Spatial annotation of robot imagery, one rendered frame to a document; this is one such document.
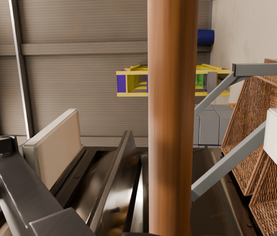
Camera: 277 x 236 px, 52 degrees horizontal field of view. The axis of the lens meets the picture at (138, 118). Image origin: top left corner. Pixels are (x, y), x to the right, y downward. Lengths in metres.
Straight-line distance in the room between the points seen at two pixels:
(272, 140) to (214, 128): 3.96
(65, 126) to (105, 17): 7.89
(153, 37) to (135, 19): 7.75
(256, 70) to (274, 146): 0.89
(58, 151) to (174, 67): 0.08
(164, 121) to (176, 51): 0.04
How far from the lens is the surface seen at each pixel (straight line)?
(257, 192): 1.27
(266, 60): 1.92
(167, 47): 0.17
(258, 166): 1.30
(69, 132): 0.19
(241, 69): 1.06
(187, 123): 0.18
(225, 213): 1.23
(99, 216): 0.98
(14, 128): 9.44
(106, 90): 8.15
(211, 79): 5.44
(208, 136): 4.18
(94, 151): 1.86
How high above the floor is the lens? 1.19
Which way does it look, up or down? 5 degrees up
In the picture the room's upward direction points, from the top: 90 degrees counter-clockwise
